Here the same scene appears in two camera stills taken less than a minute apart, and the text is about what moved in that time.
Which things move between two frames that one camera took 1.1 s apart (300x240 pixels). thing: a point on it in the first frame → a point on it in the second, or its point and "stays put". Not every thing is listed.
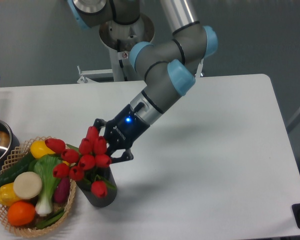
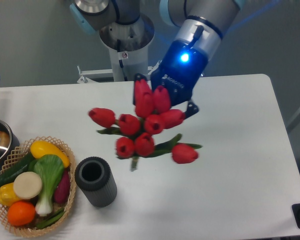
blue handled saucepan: x=2 y=140 stays put
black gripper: x=122 y=131 → x=180 y=68
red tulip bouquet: x=82 y=163 → x=142 y=129
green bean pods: x=50 y=221 stays put
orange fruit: x=21 y=213 stays put
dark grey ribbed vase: x=101 y=174 stays put
